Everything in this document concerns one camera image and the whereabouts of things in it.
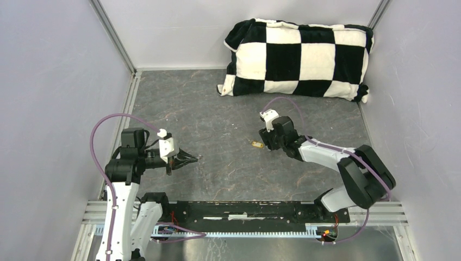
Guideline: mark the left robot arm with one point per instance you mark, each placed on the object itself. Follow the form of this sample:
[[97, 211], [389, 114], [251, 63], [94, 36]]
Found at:
[[126, 234]]

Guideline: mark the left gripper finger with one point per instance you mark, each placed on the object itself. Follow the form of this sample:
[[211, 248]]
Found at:
[[183, 162], [185, 155]]

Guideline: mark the yellow key tag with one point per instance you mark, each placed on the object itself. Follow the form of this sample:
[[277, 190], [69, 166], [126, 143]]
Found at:
[[257, 144]]

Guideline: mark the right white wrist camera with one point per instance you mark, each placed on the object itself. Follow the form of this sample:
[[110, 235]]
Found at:
[[268, 117]]

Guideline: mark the black white checkered pillow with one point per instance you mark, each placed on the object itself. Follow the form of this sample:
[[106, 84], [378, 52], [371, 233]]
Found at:
[[314, 60]]

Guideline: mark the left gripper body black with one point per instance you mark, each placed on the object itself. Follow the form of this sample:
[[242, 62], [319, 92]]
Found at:
[[170, 163]]

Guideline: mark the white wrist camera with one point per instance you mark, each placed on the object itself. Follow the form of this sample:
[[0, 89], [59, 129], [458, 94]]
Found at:
[[168, 147], [268, 117]]

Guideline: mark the base circuit board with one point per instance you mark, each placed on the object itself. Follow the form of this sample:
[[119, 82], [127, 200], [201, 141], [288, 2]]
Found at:
[[165, 229], [328, 234]]

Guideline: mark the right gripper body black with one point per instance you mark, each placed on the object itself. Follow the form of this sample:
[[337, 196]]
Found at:
[[271, 140]]

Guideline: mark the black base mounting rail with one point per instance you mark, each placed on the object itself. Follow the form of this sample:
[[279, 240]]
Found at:
[[250, 216]]

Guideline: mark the white toothed cable strip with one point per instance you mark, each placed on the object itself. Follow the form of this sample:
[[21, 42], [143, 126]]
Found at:
[[309, 232]]

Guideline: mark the right base circuit board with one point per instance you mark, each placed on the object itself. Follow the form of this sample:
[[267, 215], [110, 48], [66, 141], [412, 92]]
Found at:
[[328, 234]]

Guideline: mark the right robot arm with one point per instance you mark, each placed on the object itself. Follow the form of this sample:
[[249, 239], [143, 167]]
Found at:
[[365, 177]]

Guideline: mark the left base circuit board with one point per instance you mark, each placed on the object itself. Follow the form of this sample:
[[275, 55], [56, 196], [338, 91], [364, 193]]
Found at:
[[165, 229]]

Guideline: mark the aluminium frame rail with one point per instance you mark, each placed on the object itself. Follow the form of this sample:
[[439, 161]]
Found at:
[[381, 214]]

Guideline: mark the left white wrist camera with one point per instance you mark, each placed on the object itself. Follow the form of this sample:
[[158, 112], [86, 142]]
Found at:
[[168, 147]]

